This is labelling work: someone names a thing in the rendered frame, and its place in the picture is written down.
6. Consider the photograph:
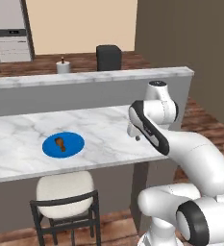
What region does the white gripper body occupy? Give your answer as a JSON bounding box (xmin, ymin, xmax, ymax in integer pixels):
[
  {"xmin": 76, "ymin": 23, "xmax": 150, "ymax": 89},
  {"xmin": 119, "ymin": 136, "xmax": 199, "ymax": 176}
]
[{"xmin": 126, "ymin": 122, "xmax": 140, "ymax": 139}]

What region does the blue plate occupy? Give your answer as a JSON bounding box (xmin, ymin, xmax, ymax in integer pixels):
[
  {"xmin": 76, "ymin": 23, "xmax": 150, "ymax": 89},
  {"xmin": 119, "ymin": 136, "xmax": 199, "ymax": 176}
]
[{"xmin": 41, "ymin": 131, "xmax": 86, "ymax": 159}]

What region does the brown chicken drumstick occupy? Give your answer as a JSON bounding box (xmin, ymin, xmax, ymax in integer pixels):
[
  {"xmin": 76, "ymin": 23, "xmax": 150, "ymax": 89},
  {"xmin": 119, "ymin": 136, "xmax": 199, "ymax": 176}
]
[{"xmin": 54, "ymin": 136, "xmax": 67, "ymax": 153}]

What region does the grey marble-topped dining island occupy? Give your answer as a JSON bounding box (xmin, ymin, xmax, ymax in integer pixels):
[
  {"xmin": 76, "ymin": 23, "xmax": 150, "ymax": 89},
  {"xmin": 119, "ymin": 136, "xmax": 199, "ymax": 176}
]
[{"xmin": 0, "ymin": 66, "xmax": 195, "ymax": 238}]

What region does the black square bin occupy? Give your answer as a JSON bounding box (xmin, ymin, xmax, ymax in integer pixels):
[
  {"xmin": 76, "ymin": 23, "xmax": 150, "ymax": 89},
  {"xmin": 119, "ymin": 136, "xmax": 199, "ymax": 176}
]
[{"xmin": 95, "ymin": 44, "xmax": 123, "ymax": 72}]

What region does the black chair with white cushion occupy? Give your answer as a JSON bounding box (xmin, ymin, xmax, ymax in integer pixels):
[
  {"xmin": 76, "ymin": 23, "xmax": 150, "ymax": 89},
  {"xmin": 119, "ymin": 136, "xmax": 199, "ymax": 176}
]
[{"xmin": 29, "ymin": 170, "xmax": 102, "ymax": 246}]

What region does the white oven cabinet stack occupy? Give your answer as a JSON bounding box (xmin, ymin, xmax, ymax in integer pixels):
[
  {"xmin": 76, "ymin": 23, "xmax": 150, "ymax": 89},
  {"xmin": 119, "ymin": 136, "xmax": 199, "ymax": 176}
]
[{"xmin": 0, "ymin": 0, "xmax": 35, "ymax": 64}]

